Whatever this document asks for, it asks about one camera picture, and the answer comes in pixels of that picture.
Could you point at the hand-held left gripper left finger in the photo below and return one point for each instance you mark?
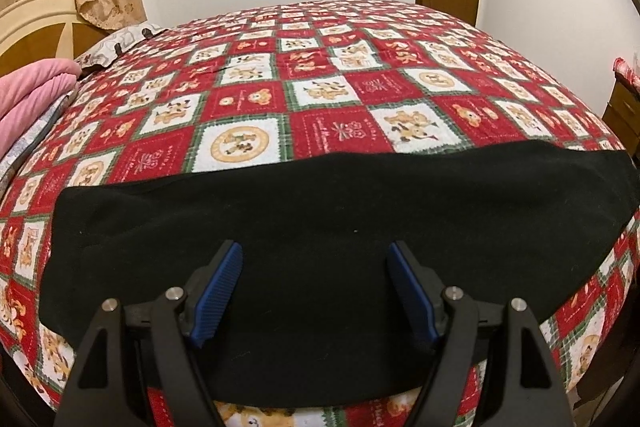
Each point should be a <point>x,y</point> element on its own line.
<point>220,292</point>

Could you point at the red patterned cloth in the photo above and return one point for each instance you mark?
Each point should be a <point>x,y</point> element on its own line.
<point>627,72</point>

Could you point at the red checked printed blanket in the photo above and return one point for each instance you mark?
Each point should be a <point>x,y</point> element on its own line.
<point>320,92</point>

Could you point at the black pants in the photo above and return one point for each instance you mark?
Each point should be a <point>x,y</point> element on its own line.
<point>325,207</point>

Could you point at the cream and brown headboard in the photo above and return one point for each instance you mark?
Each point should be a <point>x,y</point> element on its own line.
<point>30,14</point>

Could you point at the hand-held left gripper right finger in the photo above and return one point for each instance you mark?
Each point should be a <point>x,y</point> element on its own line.
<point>412,292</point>

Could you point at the brown wooden nightstand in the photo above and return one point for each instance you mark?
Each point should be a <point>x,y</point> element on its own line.
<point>625,112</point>

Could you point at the grey floral pillow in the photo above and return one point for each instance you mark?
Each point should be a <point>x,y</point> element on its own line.
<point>20,154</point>

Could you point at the pink folded blanket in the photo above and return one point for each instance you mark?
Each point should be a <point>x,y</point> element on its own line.
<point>30,92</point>

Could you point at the grey patterned pillow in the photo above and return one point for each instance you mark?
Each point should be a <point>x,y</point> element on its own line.
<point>120,39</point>

